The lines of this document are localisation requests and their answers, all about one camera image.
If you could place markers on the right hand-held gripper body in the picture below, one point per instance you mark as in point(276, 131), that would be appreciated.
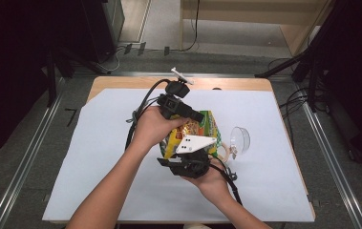
point(191, 159)

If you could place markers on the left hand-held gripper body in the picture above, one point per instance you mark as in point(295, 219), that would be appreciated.
point(174, 101)

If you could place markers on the yellow green snack bag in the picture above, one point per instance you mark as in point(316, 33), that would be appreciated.
point(210, 127)

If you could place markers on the person's right hand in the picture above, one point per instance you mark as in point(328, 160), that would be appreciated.
point(212, 181)

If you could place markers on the person's left hand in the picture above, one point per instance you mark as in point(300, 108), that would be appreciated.
point(153, 127)

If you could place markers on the white table sheet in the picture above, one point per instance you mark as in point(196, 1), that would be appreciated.
point(258, 191)

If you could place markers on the black cabinet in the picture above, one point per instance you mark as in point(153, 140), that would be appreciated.
point(105, 25)

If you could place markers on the light wooden shelf unit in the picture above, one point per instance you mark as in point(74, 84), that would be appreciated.
point(248, 12)

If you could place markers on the black metal stand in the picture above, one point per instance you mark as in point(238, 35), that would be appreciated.
point(53, 76)
point(312, 54)

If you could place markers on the metal floor rail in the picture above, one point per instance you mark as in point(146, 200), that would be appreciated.
point(25, 165)
point(331, 159)

